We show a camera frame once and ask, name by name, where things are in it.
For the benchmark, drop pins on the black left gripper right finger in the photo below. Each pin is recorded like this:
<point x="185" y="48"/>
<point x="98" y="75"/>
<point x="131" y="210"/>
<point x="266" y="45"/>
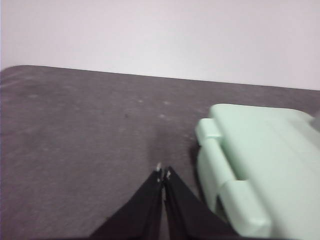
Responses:
<point x="190" y="217"/>

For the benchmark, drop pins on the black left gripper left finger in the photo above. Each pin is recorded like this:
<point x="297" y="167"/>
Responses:
<point x="140" y="215"/>

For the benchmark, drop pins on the mint green grill cover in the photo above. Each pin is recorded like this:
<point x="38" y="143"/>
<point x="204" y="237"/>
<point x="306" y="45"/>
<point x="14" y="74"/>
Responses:
<point x="275" y="155"/>

